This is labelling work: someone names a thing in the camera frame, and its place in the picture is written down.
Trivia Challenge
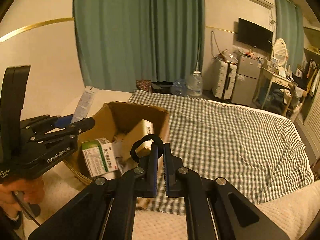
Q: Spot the large water bottle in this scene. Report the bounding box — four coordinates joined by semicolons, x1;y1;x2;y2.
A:
186;70;203;98

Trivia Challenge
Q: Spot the green checkered cloth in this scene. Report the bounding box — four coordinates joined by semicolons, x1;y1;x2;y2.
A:
129;90;314;204

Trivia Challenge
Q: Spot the white dressing table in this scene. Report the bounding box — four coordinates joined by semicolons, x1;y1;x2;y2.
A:
252;67;297;109

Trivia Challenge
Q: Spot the grey mini fridge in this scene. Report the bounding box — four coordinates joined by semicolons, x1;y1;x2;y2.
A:
231;55;261;106

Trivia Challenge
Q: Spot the person's left hand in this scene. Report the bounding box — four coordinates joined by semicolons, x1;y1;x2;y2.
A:
0;175;46;218

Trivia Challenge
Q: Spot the brown cardboard box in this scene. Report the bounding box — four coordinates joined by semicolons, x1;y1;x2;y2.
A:
63;101;169;185

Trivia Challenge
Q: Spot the green curtain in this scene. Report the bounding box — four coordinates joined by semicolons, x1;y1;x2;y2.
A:
73;0;205;92
274;0;304;74

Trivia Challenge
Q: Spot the oval vanity mirror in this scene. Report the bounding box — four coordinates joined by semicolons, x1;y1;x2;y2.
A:
271;38;289;67

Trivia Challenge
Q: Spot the brown patterned bag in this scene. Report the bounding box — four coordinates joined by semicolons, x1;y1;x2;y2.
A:
136;80;153;92

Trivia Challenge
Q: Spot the green curtain left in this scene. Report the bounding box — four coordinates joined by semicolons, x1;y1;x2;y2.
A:
73;0;205;92

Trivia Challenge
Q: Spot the wall mounted television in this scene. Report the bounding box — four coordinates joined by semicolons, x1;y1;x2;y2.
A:
236;18;273;54

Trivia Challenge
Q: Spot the green white carton box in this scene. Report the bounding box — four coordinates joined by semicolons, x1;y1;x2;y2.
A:
81;138;118;178

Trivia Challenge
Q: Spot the wooden chair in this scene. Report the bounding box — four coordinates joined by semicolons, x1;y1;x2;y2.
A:
283;84;308;122

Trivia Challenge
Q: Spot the white suitcase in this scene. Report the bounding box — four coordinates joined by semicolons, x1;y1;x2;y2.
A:
212;59;237;100

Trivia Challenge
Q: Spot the green curtain right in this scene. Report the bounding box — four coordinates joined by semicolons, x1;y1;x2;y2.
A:
274;0;304;74

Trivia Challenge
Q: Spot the red white medicine box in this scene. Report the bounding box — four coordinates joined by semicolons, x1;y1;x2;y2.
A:
121;119;153;161

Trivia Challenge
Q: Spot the white ointment tube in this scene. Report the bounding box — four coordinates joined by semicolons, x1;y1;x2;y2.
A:
71;86;99;124

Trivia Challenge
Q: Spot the white quilted mattress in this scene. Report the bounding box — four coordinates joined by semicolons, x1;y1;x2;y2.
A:
38;90;319;239

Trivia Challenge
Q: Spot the white louvered wardrobe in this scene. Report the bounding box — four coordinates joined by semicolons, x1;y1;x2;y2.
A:
298;26;319;150

